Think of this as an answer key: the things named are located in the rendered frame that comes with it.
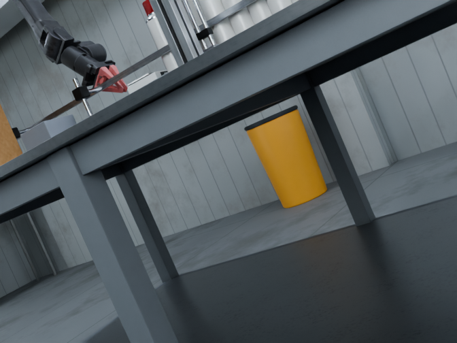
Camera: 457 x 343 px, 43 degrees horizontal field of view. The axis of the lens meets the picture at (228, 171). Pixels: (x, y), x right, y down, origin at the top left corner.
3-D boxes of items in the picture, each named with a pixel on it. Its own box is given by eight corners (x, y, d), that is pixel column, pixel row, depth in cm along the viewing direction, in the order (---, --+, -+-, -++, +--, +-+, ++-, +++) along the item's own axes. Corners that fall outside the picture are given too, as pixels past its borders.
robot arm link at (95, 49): (42, 54, 160) (50, 28, 156) (71, 48, 170) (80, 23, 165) (72, 80, 158) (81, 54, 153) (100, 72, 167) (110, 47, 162)
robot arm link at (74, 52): (56, 64, 157) (60, 45, 154) (74, 60, 163) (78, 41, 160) (75, 76, 155) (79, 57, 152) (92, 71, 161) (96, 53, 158)
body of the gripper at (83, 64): (117, 62, 157) (96, 50, 159) (92, 67, 149) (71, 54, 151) (111, 84, 160) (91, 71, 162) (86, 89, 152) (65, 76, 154)
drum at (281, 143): (269, 215, 468) (232, 132, 464) (296, 197, 506) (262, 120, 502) (316, 201, 440) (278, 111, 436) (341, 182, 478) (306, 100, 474)
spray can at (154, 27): (194, 74, 143) (161, -4, 142) (188, 75, 138) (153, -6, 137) (177, 83, 144) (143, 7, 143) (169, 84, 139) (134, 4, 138)
